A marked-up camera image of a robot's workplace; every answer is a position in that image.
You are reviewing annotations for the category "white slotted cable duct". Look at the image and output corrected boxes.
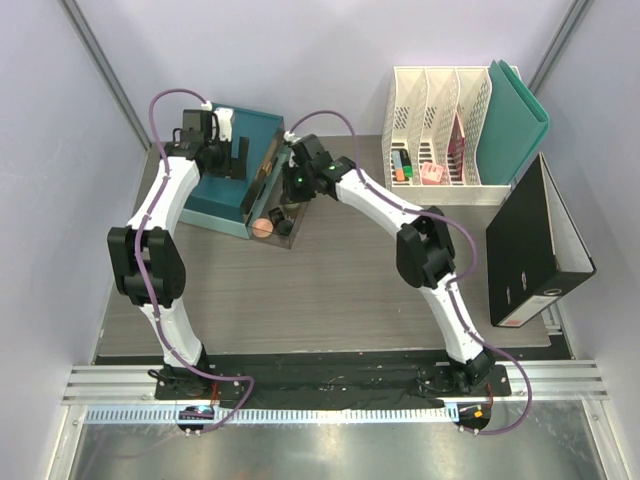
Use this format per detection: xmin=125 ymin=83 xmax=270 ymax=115
xmin=84 ymin=403 xmax=459 ymax=426

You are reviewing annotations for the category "white file organizer rack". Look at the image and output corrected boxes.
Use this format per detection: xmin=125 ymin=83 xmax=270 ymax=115
xmin=381 ymin=66 xmax=511 ymax=206

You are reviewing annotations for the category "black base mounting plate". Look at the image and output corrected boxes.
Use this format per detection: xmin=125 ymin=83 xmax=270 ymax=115
xmin=147 ymin=351 xmax=512 ymax=409

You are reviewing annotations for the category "teal drawer organizer box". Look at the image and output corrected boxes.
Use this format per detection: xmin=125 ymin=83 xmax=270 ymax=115
xmin=172 ymin=105 xmax=286 ymax=239

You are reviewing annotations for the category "black lever arch binder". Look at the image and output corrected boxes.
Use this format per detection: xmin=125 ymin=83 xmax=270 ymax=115
xmin=486 ymin=154 xmax=596 ymax=328

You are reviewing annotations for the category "highlighter markers pack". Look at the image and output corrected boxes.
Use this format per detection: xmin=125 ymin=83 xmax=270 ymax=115
xmin=391 ymin=148 xmax=413 ymax=182

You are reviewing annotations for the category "clear smoky drawer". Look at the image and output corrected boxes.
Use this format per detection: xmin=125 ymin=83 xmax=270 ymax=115
xmin=241 ymin=114 xmax=284 ymax=225
xmin=246 ymin=148 xmax=307 ymax=249

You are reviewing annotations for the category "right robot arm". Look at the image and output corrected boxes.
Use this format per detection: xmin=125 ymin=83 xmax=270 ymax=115
xmin=282 ymin=131 xmax=495 ymax=395

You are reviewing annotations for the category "black round cap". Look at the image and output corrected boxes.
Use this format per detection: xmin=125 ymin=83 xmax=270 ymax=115
xmin=268 ymin=207 xmax=286 ymax=226
xmin=277 ymin=220 xmax=293 ymax=236

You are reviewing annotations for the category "magenta booklet in rack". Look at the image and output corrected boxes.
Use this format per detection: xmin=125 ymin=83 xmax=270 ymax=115
xmin=447 ymin=112 xmax=466 ymax=184

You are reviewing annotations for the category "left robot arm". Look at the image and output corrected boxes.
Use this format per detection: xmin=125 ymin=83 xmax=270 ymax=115
xmin=107 ymin=103 xmax=236 ymax=399

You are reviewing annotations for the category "green plastic folder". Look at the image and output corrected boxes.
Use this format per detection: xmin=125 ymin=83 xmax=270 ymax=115
xmin=476 ymin=60 xmax=550 ymax=185

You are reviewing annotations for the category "aluminium rail frame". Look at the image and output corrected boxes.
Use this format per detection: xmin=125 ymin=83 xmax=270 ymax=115
xmin=62 ymin=360 xmax=608 ymax=405

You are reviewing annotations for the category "round pink compact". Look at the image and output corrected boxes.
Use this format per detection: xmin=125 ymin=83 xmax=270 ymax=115
xmin=251 ymin=218 xmax=274 ymax=239

